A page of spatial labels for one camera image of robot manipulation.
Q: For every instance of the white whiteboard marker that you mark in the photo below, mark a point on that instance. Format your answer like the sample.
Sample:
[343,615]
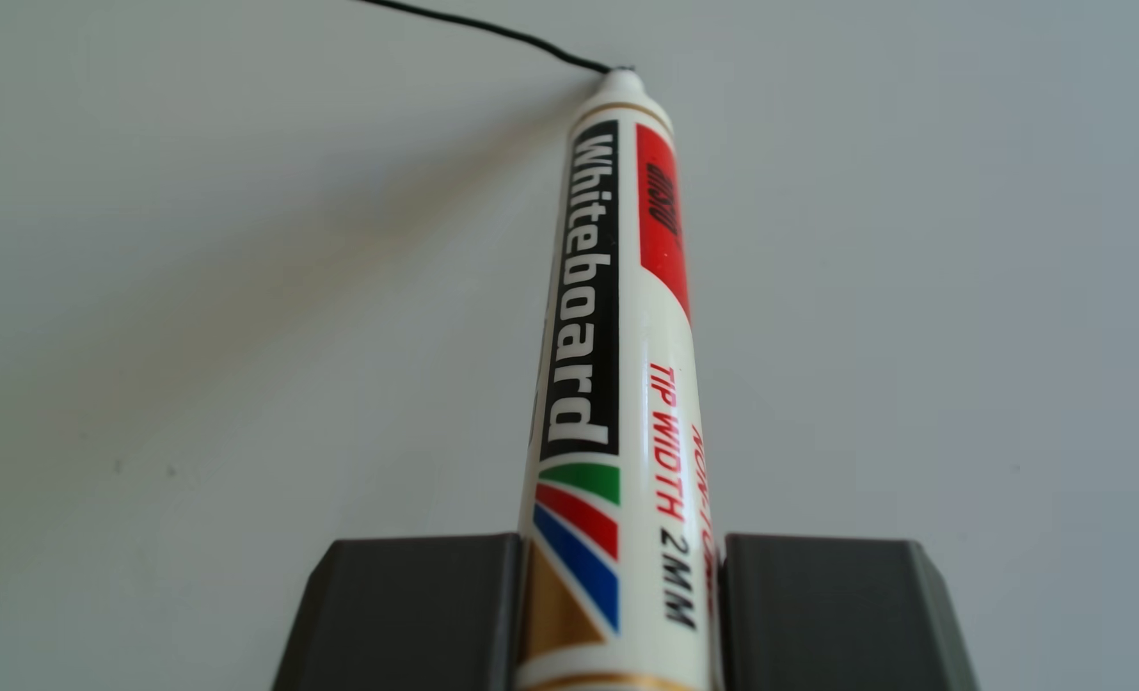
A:
[617,336]

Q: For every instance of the white whiteboard aluminium frame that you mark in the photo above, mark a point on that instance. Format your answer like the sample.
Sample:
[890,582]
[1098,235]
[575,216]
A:
[195,288]

